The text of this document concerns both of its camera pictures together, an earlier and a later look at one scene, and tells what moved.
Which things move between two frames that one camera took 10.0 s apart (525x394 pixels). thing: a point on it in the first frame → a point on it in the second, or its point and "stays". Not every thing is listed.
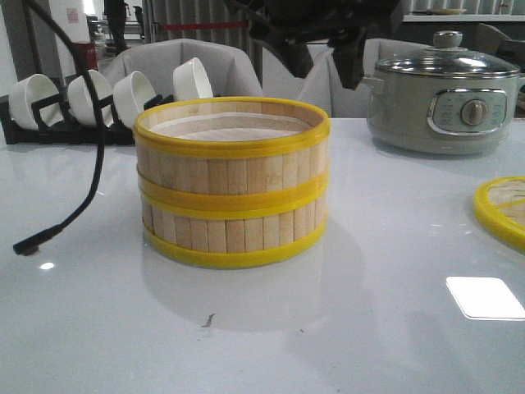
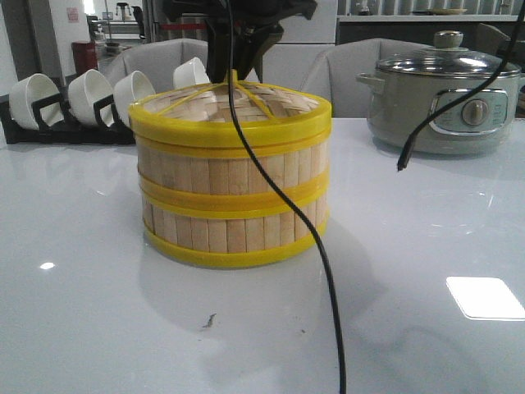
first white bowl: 28,91 stays
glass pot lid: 448,58 stays
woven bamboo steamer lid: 499,206 → 264,112
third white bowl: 130,94 stays
